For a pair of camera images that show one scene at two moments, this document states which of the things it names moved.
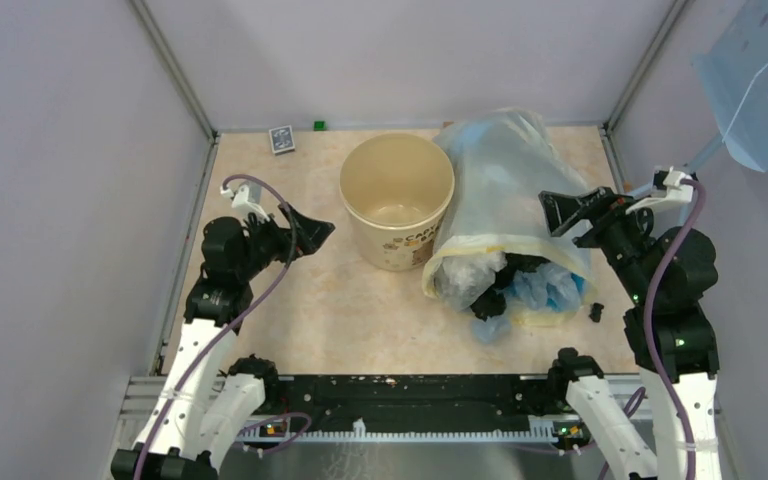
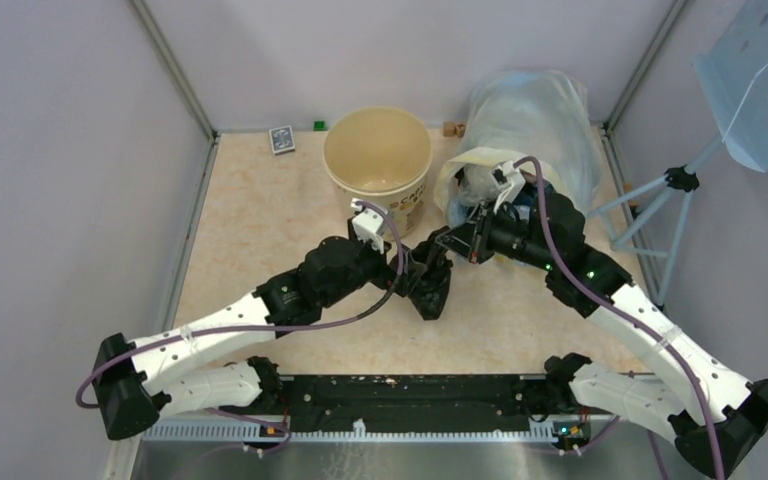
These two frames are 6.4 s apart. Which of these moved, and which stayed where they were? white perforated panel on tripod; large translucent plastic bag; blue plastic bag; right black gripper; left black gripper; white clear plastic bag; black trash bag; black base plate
Moved: black trash bag; large translucent plastic bag; white clear plastic bag; left black gripper; blue plastic bag; right black gripper
Stayed: black base plate; white perforated panel on tripod
